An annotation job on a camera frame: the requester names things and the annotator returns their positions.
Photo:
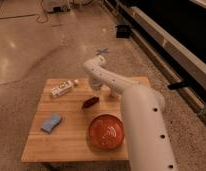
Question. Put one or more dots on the wooden folding table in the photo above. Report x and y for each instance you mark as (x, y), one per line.
(68, 141)

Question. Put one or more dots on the black box on floor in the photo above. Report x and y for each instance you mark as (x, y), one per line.
(123, 31)

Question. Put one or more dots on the blue sponge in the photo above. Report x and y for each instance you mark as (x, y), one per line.
(50, 123)

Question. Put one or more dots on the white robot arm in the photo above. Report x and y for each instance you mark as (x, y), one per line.
(148, 143)

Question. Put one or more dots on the orange plate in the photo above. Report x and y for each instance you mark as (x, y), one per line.
(106, 132)

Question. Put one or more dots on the clear plastic bottle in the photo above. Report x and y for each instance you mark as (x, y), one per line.
(64, 87)

